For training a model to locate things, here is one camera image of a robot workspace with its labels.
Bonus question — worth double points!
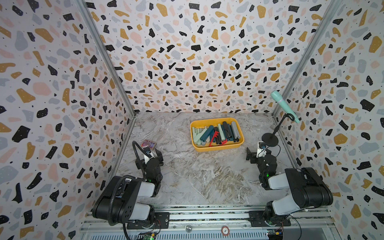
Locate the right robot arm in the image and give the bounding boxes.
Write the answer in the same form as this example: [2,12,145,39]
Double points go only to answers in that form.
[246,147,333,222]

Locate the red pruning pliers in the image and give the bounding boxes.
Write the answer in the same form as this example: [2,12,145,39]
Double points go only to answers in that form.
[209,131,220,147]

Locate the mint V pruning pliers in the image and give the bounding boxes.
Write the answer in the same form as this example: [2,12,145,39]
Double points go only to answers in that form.
[192,127,207,146]

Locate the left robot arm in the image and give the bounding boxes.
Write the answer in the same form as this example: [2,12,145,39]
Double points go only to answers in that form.
[92,141,164,228]

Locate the aluminium frame rail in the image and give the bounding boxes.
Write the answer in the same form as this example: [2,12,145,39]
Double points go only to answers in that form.
[79,205,341,240]

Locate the yellow plastic storage box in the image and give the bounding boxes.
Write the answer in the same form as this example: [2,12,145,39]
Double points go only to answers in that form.
[190,118,245,152]

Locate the colourful card box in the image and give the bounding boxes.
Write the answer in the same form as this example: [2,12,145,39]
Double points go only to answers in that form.
[141,140,157,150]

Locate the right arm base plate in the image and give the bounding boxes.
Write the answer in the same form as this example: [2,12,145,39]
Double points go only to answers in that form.
[248,211,292,227]

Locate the mint green microphone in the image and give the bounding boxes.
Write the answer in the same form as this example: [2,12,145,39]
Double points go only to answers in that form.
[271,91,300,124]

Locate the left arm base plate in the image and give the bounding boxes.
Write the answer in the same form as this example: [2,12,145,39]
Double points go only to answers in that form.
[126,212,170,231]

